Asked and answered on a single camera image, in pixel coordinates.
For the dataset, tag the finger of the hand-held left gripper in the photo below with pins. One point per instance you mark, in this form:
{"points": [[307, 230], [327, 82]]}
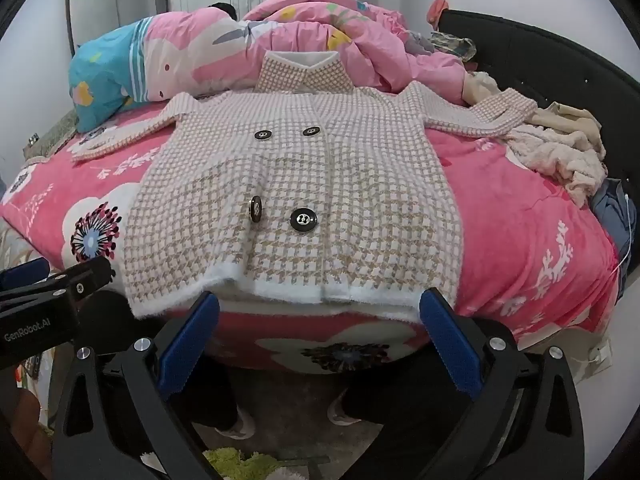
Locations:
{"points": [[92, 272], [25, 271]]}

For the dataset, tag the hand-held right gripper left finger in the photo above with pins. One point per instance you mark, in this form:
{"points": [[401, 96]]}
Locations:
{"points": [[192, 340]]}

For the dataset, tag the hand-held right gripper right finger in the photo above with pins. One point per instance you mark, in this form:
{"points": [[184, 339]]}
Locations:
{"points": [[450, 345]]}

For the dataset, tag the beige white houndstooth knit cardigan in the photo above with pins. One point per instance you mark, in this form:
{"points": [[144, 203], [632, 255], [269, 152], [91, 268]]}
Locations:
{"points": [[325, 185]]}

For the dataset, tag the person's left leg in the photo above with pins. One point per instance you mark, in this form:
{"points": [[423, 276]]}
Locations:
{"points": [[215, 390]]}

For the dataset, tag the person's leg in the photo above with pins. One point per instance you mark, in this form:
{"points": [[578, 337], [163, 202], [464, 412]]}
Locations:
{"points": [[400, 390], [215, 390]]}

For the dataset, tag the person's right leg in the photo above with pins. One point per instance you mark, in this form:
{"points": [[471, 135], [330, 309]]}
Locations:
{"points": [[400, 390]]}

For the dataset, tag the white shoe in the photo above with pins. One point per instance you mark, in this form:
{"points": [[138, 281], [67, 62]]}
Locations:
{"points": [[342, 412], [237, 427]]}

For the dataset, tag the green fluffy rug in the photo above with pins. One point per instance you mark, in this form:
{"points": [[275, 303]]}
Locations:
{"points": [[235, 465]]}

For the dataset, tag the pink floral blanket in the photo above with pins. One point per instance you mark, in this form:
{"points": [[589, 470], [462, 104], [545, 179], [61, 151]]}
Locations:
{"points": [[500, 220]]}

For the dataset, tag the grey-green patterned cloth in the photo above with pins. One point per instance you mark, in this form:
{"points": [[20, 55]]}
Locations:
{"points": [[55, 135]]}

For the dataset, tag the blue garment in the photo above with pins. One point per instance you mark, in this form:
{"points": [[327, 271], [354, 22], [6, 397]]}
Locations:
{"points": [[612, 215]]}

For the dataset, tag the cream fluffy cloth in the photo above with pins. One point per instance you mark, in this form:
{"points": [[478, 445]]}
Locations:
{"points": [[555, 155]]}

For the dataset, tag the grey board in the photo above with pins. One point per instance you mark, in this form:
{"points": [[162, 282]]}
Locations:
{"points": [[92, 10]]}

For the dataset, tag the plaid cloth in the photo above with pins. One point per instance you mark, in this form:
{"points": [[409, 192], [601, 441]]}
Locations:
{"points": [[457, 45]]}

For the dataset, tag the black padded headboard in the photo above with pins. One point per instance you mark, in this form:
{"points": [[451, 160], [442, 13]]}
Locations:
{"points": [[550, 60]]}

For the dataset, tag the grey cloth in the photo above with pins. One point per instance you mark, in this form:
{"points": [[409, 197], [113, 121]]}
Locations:
{"points": [[417, 42]]}

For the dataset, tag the pink cartoon print duvet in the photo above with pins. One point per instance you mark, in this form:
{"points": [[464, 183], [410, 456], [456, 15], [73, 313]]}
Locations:
{"points": [[300, 40]]}

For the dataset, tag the orange cloth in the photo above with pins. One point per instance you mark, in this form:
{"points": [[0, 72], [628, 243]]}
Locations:
{"points": [[437, 10]]}

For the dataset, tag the white wall socket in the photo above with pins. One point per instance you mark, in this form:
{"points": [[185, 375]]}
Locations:
{"points": [[602, 352]]}

